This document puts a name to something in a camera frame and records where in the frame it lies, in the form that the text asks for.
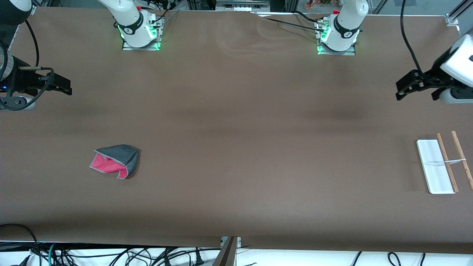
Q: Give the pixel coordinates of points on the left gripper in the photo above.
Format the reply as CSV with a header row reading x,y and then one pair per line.
x,y
429,79

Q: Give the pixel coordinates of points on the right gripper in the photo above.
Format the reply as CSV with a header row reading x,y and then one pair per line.
x,y
23,80

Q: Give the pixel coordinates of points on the pink and grey towel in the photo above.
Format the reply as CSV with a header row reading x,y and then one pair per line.
x,y
118,160

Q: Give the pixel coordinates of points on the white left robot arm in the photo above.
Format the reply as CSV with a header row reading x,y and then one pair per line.
x,y
343,29

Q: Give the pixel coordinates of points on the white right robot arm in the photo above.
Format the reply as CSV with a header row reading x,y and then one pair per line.
x,y
129,22

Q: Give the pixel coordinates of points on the white towel rack wooden bars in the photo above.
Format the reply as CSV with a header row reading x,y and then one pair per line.
x,y
434,166

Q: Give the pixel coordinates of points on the orange red object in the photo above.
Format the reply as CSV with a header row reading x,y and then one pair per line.
x,y
317,3

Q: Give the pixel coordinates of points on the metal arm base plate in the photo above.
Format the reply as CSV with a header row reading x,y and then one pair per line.
x,y
127,47
351,52

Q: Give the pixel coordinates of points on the aluminium frame profile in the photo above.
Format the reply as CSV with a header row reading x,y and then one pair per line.
x,y
452,18

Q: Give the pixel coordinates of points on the metal frame with white connectors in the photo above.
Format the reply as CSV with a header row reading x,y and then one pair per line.
x,y
240,5

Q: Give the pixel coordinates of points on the aluminium profile post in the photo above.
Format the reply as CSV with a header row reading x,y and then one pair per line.
x,y
227,255

